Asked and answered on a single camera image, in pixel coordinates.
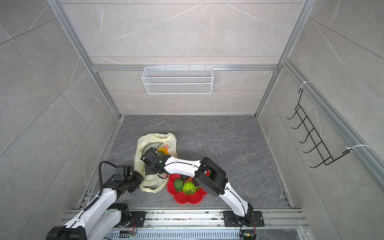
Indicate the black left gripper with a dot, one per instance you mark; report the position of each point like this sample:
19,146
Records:
140,179

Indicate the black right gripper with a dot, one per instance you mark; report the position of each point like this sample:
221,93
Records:
147,171

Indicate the cream printed plastic bag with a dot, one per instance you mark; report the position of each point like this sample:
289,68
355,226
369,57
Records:
153,183

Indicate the dark fake avocado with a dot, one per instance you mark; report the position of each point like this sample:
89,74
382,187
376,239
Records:
184,178

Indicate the red flower-shaped plate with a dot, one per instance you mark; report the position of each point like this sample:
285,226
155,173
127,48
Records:
180,197

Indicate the green fake custard apple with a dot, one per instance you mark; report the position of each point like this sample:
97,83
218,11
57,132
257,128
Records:
189,188

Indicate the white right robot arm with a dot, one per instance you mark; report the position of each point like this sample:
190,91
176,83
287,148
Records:
208,175

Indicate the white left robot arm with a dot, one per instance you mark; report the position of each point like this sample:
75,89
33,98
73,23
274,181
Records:
103,212

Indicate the yellow fake banana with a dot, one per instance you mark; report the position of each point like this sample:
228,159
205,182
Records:
163,151

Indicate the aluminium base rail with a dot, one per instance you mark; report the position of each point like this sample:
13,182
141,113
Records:
212,224

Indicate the white wire mesh basket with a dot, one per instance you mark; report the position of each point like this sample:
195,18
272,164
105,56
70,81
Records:
178,80

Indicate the aluminium frame rail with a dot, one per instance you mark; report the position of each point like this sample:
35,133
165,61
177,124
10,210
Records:
73,37

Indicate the black wire hook rack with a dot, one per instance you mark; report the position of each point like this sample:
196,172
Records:
313,136

